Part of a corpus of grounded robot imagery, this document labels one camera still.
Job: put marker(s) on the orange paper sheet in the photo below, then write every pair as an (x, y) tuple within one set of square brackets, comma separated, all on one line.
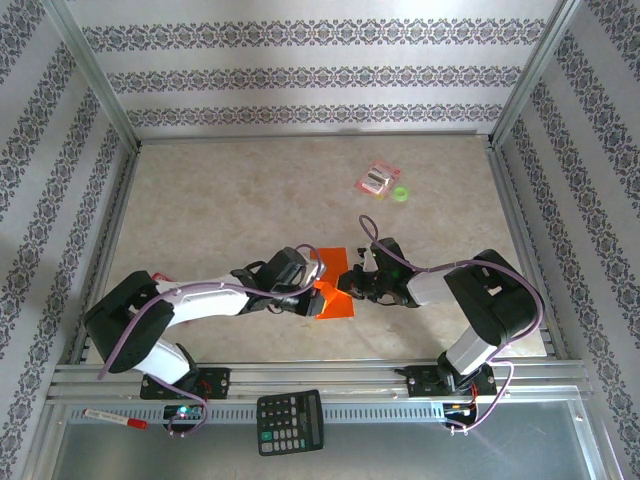
[(334, 262)]

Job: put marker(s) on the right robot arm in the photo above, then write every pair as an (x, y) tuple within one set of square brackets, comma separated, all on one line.
[(430, 290)]

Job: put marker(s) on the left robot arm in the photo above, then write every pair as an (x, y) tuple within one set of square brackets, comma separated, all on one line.
[(210, 300)]

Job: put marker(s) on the sheet metal tray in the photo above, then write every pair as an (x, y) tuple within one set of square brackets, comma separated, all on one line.
[(400, 450)]

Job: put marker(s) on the red blister pack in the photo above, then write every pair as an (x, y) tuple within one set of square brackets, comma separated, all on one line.
[(377, 179)]

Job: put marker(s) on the black calculator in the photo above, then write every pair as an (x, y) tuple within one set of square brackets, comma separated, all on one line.
[(290, 422)]

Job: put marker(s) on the red packet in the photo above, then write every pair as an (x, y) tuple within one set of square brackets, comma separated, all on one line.
[(160, 275)]

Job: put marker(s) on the white marker with red cap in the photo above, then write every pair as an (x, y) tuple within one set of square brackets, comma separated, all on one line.
[(107, 417)]

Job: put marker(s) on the aluminium profile frame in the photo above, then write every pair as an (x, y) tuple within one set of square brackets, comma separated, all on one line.
[(325, 372)]

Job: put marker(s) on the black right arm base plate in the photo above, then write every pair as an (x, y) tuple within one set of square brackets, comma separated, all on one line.
[(417, 382)]

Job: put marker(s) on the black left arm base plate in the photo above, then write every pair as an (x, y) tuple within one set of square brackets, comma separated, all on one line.
[(220, 382)]

